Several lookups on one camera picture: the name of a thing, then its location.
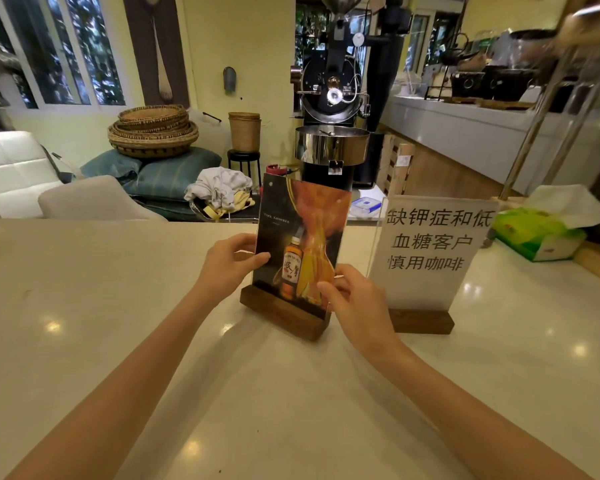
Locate white padded sofa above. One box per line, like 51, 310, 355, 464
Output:
0, 130, 64, 219

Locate person's left forearm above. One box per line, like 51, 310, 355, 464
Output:
4, 284, 217, 480

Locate wooden crate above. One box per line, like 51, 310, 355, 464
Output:
377, 134, 416, 196

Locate white notice sign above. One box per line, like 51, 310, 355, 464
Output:
367, 194, 501, 313

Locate person's right hand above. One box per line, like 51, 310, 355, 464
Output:
316, 264, 407, 356

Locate large woven basket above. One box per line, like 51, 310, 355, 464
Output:
107, 122, 200, 160

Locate metal stand legs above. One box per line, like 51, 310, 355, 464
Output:
499, 0, 600, 201

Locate large blue-grey striped cushion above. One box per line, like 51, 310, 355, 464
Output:
122, 147, 223, 202

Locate black kettle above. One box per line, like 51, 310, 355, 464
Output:
438, 33, 481, 67

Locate tall woven bin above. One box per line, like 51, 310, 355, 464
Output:
228, 112, 262, 154

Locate white counter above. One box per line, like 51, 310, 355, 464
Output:
379, 95, 600, 196

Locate brown wall hanging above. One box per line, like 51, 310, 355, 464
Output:
122, 0, 191, 108

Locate dark bottle advertisement card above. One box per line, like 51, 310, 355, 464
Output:
252, 173, 354, 318

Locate person's left hand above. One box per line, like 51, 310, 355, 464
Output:
192, 233, 272, 309

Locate green tissue box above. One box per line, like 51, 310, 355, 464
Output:
490, 207, 588, 263

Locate black coffee roaster machine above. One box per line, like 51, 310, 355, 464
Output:
289, 0, 414, 193

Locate beige chair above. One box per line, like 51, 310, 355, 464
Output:
37, 175, 167, 222

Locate person's right forearm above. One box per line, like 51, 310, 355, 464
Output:
361, 340, 595, 480

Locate dark wooden stand base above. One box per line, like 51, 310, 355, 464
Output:
239, 285, 333, 343
387, 308, 456, 336

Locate pile of white cloths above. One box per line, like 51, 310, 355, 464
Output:
183, 167, 256, 221

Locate black round stool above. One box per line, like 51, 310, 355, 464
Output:
226, 149, 263, 188

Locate white tissue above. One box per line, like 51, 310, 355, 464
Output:
522, 184, 600, 230

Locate woven flat basket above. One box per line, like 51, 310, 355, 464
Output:
117, 104, 189, 126
112, 117, 191, 139

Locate window with white frame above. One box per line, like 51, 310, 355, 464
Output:
0, 0, 127, 110

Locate clear container with blue lid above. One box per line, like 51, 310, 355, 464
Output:
349, 196, 384, 219

